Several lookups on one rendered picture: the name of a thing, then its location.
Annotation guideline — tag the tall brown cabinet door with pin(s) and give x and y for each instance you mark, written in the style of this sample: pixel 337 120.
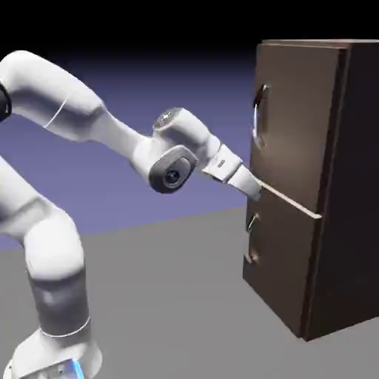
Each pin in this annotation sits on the tall brown cabinet door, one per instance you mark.
pixel 299 127

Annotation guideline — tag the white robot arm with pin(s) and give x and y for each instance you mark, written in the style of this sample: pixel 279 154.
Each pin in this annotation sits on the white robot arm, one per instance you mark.
pixel 74 103

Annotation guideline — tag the dark brown wooden cabinet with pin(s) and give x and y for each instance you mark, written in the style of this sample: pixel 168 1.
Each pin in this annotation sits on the dark brown wooden cabinet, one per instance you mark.
pixel 349 189

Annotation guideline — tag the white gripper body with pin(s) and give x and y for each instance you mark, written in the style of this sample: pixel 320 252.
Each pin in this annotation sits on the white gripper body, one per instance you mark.
pixel 245 181

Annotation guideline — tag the short brown cabinet door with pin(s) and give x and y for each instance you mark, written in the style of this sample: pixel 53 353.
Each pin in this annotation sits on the short brown cabinet door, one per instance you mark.
pixel 281 260

